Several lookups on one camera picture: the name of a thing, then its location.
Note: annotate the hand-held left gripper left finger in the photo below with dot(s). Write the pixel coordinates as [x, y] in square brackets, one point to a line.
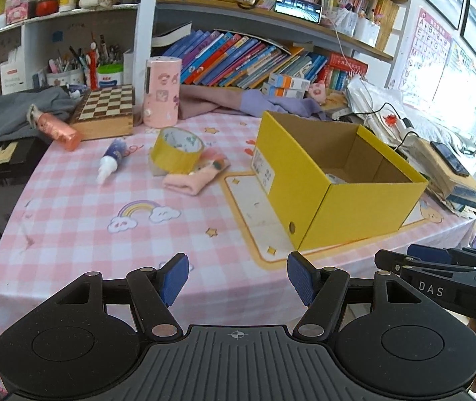
[175, 277]

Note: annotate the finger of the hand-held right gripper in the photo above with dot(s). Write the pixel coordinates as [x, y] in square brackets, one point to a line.
[392, 261]
[430, 252]

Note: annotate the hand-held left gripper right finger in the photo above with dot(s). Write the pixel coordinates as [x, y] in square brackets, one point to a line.
[300, 277]

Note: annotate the yellow cardboard box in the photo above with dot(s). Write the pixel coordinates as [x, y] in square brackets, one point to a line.
[359, 213]

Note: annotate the pink plush sock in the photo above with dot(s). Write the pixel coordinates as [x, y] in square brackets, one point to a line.
[187, 181]

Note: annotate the pink checked desktop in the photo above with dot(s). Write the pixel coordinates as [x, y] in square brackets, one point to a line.
[74, 250]

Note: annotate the stack of worn books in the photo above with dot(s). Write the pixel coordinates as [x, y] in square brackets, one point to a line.
[451, 188]

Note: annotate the black smartphone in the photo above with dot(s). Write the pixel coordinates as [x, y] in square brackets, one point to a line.
[450, 158]

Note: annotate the yellow tape roll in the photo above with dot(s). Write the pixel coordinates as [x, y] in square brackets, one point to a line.
[171, 158]

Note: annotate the white purple glue bottle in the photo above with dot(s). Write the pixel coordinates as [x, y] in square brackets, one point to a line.
[112, 156]

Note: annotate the red tassel ornament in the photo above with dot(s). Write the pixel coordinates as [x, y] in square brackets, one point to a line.
[390, 121]

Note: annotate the pile of white plastic bags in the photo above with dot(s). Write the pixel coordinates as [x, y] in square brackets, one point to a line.
[367, 100]

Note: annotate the mauve lavender garment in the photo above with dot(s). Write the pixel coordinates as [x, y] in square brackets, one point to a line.
[238, 104]

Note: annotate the pink pig plush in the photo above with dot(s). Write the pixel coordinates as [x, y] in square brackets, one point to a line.
[316, 92]

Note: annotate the pink printed cylinder holder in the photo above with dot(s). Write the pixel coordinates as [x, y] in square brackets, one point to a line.
[160, 92]

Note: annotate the orange white small box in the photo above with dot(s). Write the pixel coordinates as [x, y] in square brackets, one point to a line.
[290, 81]
[281, 91]

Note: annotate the orange pink bottle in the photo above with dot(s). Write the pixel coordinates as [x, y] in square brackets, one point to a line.
[58, 129]

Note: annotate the wooden chess box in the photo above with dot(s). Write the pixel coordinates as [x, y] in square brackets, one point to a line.
[104, 102]

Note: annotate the green rimmed pen cup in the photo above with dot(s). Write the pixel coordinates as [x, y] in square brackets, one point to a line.
[109, 77]

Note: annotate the row of colourful books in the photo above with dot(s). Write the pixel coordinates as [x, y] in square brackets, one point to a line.
[242, 62]

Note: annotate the white desk organiser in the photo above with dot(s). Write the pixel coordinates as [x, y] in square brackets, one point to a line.
[367, 31]

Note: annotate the grey cloth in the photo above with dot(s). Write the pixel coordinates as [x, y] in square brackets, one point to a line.
[8, 112]

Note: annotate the bunch of pens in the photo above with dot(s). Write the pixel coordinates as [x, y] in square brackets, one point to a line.
[79, 56]

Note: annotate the thick black cover book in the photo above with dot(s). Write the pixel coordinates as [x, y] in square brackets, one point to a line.
[173, 35]

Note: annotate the white wooden shelf unit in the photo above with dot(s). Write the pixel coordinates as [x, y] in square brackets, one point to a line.
[141, 29]

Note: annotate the white red label box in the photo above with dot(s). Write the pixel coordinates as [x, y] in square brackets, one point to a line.
[14, 77]

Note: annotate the lit screen smartphone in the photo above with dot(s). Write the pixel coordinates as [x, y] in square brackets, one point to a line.
[298, 8]

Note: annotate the pink small box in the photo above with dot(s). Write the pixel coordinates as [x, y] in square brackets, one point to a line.
[22, 12]

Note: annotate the white wall chart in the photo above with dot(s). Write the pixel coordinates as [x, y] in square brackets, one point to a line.
[472, 92]

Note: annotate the alphabet wall poster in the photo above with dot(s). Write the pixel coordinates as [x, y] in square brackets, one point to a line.
[428, 58]

